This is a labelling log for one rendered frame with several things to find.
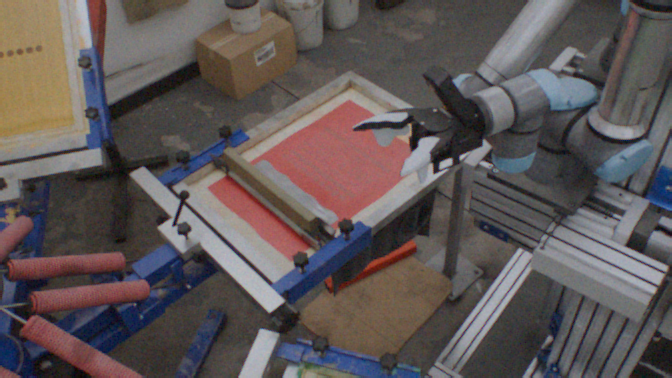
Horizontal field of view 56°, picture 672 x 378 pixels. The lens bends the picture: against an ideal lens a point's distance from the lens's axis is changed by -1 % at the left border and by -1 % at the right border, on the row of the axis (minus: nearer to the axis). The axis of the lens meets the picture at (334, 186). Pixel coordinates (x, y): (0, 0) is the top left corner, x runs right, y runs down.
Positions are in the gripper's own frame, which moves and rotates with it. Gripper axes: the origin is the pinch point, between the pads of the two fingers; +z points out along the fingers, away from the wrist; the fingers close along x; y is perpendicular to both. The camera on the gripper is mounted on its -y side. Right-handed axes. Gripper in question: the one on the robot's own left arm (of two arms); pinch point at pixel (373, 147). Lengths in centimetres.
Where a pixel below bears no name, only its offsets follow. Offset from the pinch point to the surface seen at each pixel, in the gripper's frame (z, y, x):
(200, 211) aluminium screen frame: 20, 59, 77
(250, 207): 6, 63, 74
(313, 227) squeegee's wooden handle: -5, 58, 51
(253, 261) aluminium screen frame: 13, 62, 52
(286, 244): 2, 65, 56
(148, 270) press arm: 39, 56, 58
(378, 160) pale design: -37, 63, 72
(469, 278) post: -83, 157, 86
